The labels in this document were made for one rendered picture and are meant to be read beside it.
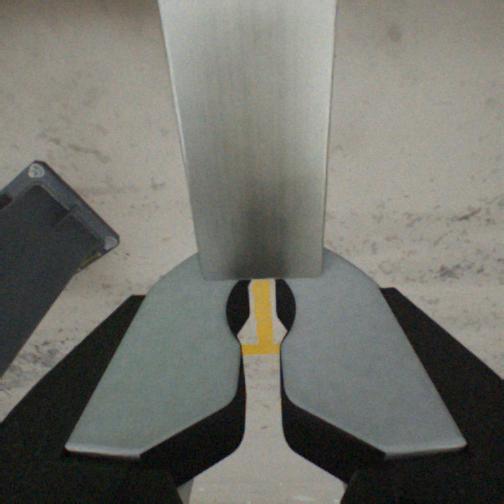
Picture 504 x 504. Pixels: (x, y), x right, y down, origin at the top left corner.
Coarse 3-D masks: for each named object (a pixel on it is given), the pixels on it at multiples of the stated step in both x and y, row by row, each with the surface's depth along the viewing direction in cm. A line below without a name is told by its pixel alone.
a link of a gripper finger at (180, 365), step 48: (192, 288) 9; (240, 288) 9; (144, 336) 8; (192, 336) 8; (144, 384) 7; (192, 384) 7; (240, 384) 7; (96, 432) 6; (144, 432) 6; (192, 432) 6; (240, 432) 7; (192, 480) 8
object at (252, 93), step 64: (192, 0) 6; (256, 0) 6; (320, 0) 6; (192, 64) 6; (256, 64) 6; (320, 64) 6; (192, 128) 7; (256, 128) 7; (320, 128) 7; (192, 192) 8; (256, 192) 8; (320, 192) 8; (256, 256) 9; (320, 256) 9
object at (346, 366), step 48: (288, 288) 9; (336, 288) 9; (288, 336) 7; (336, 336) 7; (384, 336) 7; (288, 384) 6; (336, 384) 6; (384, 384) 6; (432, 384) 6; (288, 432) 7; (336, 432) 6; (384, 432) 6; (432, 432) 6
